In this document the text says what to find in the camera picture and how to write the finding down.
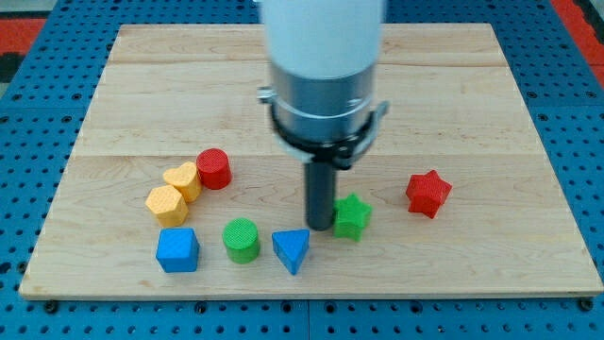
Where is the yellow heart block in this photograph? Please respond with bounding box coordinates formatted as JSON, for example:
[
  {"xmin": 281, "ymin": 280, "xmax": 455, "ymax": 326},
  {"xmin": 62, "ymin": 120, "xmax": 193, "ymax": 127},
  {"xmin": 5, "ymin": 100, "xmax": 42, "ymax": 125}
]
[{"xmin": 162, "ymin": 161, "xmax": 202, "ymax": 202}]

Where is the yellow hexagon block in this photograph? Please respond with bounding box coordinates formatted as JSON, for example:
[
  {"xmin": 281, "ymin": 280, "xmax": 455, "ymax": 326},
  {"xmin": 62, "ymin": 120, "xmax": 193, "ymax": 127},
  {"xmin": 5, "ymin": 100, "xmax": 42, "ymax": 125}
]
[{"xmin": 145, "ymin": 185, "xmax": 189, "ymax": 228}]

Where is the red star block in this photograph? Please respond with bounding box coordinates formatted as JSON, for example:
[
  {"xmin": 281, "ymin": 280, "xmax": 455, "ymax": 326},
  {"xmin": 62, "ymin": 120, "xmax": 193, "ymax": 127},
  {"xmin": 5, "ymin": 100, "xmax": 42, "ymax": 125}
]
[{"xmin": 405, "ymin": 170, "xmax": 453, "ymax": 219}]

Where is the wooden board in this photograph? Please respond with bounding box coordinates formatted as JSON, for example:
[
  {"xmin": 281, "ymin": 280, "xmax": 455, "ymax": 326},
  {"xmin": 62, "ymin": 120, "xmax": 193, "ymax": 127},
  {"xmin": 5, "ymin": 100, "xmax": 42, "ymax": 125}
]
[{"xmin": 20, "ymin": 24, "xmax": 603, "ymax": 300}]

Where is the red cylinder block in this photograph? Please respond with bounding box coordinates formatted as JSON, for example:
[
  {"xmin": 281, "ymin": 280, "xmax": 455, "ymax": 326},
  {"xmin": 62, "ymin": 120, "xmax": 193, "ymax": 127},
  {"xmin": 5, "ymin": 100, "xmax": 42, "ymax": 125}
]
[{"xmin": 195, "ymin": 148, "xmax": 232, "ymax": 190}]

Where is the blue triangle block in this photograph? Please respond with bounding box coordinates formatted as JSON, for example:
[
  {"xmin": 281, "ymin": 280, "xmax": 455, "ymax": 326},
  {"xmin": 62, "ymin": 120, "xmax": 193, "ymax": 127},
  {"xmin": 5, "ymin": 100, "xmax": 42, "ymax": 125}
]
[{"xmin": 272, "ymin": 229, "xmax": 310, "ymax": 275}]

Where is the green star block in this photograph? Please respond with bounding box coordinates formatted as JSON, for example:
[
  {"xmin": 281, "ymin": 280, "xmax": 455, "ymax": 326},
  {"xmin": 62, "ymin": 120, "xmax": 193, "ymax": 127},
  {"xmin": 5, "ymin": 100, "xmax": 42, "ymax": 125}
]
[{"xmin": 333, "ymin": 193, "xmax": 373, "ymax": 242}]

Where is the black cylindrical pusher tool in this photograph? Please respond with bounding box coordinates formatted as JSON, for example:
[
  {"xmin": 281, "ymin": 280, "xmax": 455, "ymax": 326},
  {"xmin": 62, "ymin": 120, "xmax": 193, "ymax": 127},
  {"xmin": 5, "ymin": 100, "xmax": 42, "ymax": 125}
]
[{"xmin": 304, "ymin": 162, "xmax": 337, "ymax": 230}]

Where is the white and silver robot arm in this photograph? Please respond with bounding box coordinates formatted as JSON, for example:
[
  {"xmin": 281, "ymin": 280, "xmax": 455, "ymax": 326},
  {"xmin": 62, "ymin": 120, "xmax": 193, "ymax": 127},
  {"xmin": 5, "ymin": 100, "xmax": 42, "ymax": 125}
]
[{"xmin": 259, "ymin": 0, "xmax": 388, "ymax": 170}]

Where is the blue cube block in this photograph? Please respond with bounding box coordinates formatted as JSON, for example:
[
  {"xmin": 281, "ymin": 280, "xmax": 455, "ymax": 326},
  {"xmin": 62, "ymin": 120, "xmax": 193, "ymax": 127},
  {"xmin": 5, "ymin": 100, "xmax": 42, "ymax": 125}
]
[{"xmin": 156, "ymin": 228, "xmax": 200, "ymax": 273}]

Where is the green cylinder block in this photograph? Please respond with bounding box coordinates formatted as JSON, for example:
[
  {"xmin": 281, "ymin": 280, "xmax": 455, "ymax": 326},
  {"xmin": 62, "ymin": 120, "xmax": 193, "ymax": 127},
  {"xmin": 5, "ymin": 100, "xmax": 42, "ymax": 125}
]
[{"xmin": 222, "ymin": 217, "xmax": 260, "ymax": 264}]

